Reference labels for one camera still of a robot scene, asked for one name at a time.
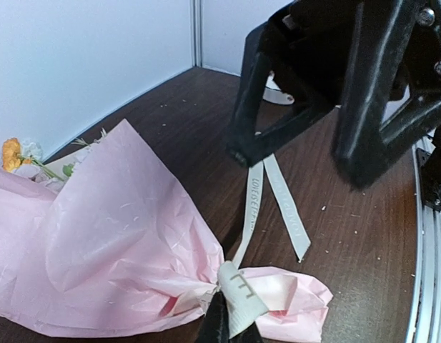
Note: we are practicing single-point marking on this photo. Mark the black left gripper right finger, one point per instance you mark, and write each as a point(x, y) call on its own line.
point(249, 335)

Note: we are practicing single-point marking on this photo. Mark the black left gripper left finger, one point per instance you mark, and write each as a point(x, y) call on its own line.
point(215, 325)

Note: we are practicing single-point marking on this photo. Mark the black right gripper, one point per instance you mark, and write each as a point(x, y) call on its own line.
point(383, 58)

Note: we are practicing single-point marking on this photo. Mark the beige printed ribbon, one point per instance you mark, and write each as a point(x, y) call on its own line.
point(263, 214)

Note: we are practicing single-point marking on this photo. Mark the pink wrapping paper sheet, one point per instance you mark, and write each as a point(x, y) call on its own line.
point(121, 249)

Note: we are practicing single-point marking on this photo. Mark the pink fake rose bunch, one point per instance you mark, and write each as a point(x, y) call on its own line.
point(54, 175)

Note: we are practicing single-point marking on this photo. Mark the orange fake flower stem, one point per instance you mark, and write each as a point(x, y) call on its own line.
point(11, 154)

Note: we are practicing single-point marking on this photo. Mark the white fake flower stem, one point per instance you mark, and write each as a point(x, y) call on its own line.
point(31, 150)

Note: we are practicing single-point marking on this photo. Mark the aluminium front rail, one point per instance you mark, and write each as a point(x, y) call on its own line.
point(425, 314)

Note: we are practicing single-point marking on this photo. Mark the right aluminium frame post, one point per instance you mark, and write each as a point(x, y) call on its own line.
point(196, 28)

